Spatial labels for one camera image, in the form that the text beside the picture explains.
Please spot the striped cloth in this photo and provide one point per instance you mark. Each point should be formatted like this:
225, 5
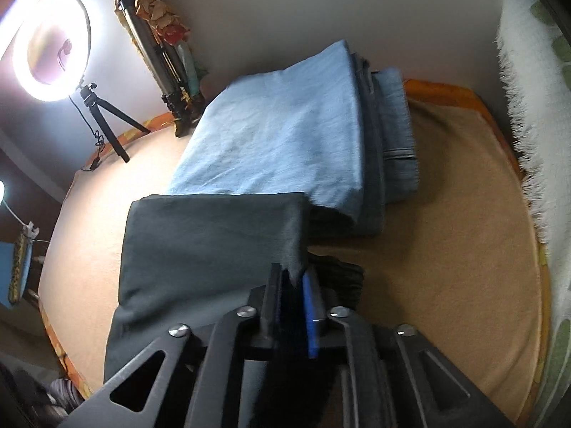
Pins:
64, 394

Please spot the folded grey tripod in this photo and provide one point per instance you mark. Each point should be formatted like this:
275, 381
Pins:
151, 49

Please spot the white clamp lamp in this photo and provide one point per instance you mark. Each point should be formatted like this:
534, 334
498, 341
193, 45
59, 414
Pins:
29, 231

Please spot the white fringed leaf-patterned blanket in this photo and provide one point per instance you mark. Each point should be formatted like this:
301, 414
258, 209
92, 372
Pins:
526, 76

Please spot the dark grey pants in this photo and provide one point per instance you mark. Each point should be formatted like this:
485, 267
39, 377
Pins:
200, 240

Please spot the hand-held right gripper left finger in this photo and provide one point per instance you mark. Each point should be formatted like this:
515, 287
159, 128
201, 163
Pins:
273, 296

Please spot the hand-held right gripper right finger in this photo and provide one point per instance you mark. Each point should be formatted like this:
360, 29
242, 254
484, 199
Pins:
311, 319

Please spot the small black tripod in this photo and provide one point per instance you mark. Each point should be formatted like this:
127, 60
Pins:
96, 107

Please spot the orange floral cloth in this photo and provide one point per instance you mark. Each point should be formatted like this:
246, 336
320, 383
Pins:
151, 6

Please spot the light blue folded pants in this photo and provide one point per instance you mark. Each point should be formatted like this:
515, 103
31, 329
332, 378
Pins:
276, 133

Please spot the blue folded jeans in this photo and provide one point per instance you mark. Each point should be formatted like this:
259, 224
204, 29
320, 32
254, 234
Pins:
395, 120

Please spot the orange patterned bed sheet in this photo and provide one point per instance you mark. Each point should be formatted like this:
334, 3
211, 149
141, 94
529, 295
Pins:
446, 89

